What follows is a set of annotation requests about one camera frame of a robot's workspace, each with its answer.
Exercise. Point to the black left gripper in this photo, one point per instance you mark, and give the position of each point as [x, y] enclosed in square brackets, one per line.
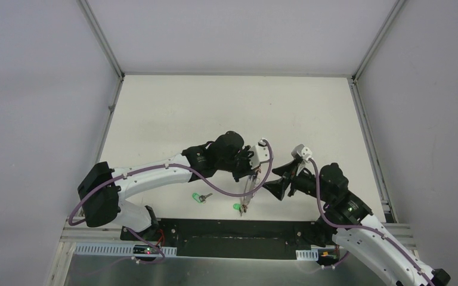
[245, 161]

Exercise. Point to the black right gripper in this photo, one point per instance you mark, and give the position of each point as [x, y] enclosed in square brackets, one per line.
[278, 187]

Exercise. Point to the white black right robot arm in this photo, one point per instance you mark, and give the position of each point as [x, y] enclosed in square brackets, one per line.
[350, 223]

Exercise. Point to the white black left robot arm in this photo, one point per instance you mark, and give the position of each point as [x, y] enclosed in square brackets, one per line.
[104, 191]

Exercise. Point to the green tag key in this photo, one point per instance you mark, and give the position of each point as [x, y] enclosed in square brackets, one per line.
[201, 198]

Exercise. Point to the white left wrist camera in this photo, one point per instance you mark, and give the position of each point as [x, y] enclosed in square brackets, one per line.
[260, 153]

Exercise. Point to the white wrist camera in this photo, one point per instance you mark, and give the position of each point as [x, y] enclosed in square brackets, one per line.
[302, 152]
[260, 153]

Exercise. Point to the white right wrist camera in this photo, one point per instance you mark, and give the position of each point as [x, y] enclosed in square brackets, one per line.
[302, 152]

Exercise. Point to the white slotted cable duct right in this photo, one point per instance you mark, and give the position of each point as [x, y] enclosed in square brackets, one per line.
[307, 255]

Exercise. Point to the white slotted cable duct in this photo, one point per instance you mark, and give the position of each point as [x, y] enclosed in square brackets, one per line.
[307, 255]
[113, 249]

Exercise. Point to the black robot base mount plate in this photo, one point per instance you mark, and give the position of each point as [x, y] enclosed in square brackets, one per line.
[241, 239]

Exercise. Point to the aluminium frame rail right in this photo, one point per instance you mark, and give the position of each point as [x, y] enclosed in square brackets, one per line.
[361, 101]

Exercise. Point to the aluminium frame rail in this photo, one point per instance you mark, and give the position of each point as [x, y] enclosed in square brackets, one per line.
[108, 78]
[361, 101]

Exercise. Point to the white slotted cable duct left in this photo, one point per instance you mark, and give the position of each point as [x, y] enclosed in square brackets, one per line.
[113, 249]

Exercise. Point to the aluminium frame rail left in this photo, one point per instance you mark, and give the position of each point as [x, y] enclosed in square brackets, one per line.
[108, 78]

